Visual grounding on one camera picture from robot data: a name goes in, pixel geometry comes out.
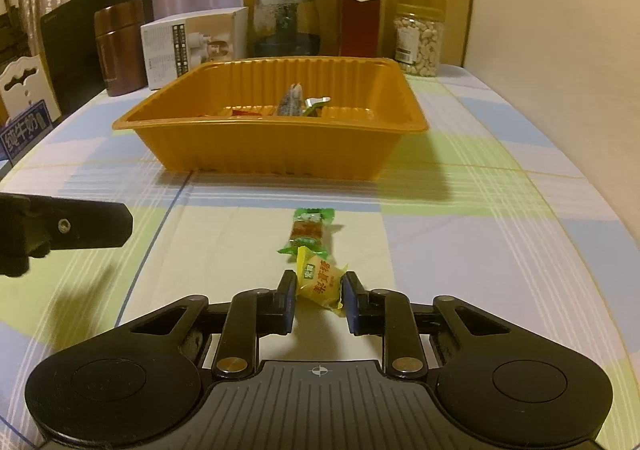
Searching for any brown metal thermos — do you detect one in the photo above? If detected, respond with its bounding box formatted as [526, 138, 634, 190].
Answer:
[94, 0, 146, 97]

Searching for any clear jar of nuts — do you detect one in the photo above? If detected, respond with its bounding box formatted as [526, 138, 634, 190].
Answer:
[394, 4, 445, 77]

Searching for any dark glass jar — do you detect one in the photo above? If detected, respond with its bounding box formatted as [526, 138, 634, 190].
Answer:
[253, 0, 320, 57]

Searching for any green candy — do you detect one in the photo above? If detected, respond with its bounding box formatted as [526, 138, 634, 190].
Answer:
[278, 207, 335, 259]

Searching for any blue milk carton box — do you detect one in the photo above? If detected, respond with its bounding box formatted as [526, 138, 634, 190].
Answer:
[0, 100, 53, 165]

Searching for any silver green snack bag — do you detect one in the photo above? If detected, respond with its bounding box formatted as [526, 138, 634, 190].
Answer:
[302, 97, 331, 118]

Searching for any yellow candy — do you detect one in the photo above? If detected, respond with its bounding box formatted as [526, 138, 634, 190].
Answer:
[296, 246, 346, 317]

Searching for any white wooden chair back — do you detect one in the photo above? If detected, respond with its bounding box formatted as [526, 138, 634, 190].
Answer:
[1, 56, 62, 122]

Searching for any large red snack packet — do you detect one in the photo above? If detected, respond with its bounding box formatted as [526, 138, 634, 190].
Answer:
[200, 106, 276, 118]

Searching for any white product box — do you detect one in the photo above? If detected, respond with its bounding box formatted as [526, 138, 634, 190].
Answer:
[141, 7, 248, 90]

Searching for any clear dark seaweed packet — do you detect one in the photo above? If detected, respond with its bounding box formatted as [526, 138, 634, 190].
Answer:
[276, 84, 305, 116]

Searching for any dark red open carton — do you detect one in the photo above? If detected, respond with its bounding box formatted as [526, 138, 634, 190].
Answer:
[336, 0, 382, 58]

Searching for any folding step ladder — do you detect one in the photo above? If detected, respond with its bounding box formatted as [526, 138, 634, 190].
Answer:
[0, 0, 30, 70]

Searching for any orange plastic tray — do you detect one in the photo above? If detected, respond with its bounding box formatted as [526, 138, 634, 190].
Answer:
[113, 56, 427, 180]

